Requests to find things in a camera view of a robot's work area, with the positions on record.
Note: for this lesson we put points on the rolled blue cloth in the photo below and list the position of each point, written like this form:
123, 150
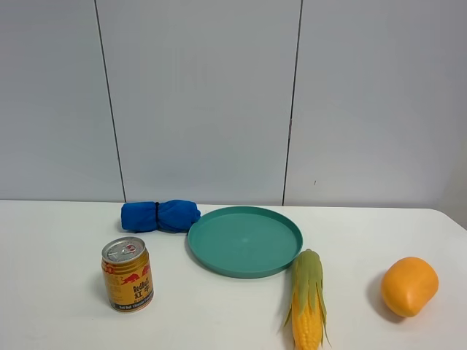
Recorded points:
174, 216

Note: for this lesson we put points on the teal round plate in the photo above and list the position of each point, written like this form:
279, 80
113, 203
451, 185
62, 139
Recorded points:
245, 242

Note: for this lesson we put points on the yellow corn cob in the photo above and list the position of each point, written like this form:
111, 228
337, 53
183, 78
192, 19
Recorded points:
307, 312

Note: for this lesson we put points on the orange yellow mango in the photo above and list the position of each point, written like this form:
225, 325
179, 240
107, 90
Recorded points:
408, 285

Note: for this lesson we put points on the gold Red Bull can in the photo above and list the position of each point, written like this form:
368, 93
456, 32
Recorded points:
125, 263

